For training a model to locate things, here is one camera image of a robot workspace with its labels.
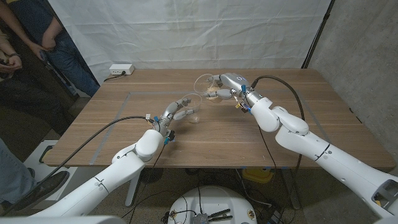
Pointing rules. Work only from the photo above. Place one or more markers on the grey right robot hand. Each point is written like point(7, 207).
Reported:
point(234, 82)

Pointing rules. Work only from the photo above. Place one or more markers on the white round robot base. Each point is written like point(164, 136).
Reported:
point(217, 199)

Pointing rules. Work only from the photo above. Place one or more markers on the white table leg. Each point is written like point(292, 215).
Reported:
point(132, 193)

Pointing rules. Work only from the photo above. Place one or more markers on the standing person in blue jeans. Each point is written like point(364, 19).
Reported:
point(65, 59)

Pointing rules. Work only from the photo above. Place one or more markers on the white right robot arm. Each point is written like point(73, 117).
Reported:
point(326, 155)

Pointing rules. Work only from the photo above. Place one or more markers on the black clips on base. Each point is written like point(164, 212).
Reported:
point(219, 213)

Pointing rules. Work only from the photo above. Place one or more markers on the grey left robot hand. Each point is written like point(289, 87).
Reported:
point(163, 123)

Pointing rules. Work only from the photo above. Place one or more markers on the clear plastic cup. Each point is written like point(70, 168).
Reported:
point(196, 105)
point(202, 84)

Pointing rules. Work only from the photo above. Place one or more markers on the white power strip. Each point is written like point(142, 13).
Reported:
point(121, 69)

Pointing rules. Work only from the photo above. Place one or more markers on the grey tape outline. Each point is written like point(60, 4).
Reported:
point(140, 92)

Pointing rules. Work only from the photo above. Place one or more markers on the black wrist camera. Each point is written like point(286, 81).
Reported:
point(169, 137)
point(244, 107)

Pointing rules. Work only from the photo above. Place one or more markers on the black round floor fan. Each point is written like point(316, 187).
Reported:
point(152, 175)

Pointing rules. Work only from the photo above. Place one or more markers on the grey table leg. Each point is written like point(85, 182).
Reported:
point(290, 189)

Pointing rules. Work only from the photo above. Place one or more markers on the black backdrop stand pole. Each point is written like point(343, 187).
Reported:
point(317, 34)

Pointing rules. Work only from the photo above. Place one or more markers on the seated person in dark trousers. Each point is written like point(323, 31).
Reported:
point(28, 93)

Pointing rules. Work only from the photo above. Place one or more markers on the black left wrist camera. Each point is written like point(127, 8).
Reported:
point(169, 137)

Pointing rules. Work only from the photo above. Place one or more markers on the person leg with dark shoe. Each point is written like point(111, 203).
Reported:
point(14, 174)

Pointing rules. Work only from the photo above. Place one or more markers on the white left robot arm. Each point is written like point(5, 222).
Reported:
point(115, 177)

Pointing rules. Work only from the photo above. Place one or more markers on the white robot torso edge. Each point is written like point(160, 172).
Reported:
point(62, 220)

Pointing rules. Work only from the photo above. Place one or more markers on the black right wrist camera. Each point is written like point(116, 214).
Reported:
point(244, 107)

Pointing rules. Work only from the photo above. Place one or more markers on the white backdrop sheet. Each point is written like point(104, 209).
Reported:
point(186, 31)

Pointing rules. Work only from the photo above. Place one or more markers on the brown sugar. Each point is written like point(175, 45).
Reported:
point(212, 90)

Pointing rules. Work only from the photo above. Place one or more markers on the yellow box under table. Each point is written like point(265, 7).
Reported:
point(257, 175)

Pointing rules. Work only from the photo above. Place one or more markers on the small grey box on base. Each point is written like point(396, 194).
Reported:
point(201, 219)

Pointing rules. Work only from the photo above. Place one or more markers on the white floor board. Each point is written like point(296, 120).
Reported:
point(33, 157)

